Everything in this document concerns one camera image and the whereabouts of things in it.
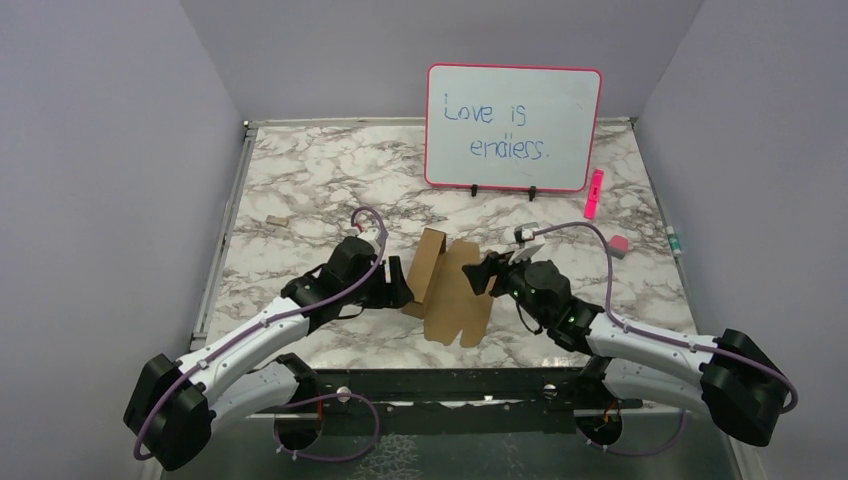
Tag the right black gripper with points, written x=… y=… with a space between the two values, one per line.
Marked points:
x=494 y=263

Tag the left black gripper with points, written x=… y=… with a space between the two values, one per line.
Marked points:
x=395 y=294

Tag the brown cardboard box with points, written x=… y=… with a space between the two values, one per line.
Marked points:
x=442 y=295

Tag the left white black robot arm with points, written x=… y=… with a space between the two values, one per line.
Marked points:
x=218 y=371

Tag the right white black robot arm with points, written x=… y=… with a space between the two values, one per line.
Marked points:
x=728 y=378

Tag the pink highlighter marker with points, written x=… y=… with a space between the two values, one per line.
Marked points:
x=594 y=194

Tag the small wooden block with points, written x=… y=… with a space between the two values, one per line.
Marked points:
x=276 y=221

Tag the pink grey eraser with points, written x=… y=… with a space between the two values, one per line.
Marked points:
x=618 y=246

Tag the pink framed whiteboard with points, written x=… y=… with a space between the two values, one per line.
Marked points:
x=510 y=127

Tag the green white marker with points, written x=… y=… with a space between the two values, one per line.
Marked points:
x=673 y=241

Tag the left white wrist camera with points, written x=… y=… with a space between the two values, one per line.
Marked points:
x=374 y=235

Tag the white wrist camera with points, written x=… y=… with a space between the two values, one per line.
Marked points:
x=374 y=235
x=526 y=241

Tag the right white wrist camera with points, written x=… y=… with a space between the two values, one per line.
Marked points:
x=526 y=241

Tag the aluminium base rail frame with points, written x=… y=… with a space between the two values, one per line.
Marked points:
x=579 y=421

